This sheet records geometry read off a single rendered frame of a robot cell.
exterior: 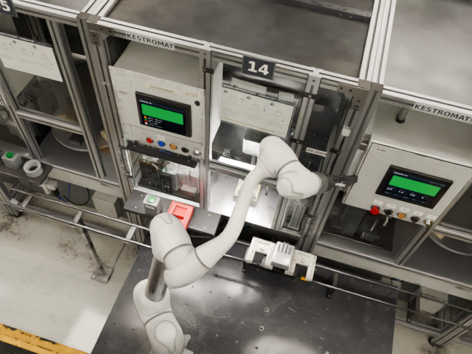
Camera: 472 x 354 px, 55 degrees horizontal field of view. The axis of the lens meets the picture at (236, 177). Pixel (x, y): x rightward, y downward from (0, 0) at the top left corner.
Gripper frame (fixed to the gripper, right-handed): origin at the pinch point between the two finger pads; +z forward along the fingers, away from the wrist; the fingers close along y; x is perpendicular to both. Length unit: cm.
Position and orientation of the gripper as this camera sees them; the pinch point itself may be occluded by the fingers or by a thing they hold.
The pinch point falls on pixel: (351, 179)
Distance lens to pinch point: 195.7
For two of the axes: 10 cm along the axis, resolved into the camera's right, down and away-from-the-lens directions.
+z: 7.6, -0.6, 6.5
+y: -6.4, -2.5, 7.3
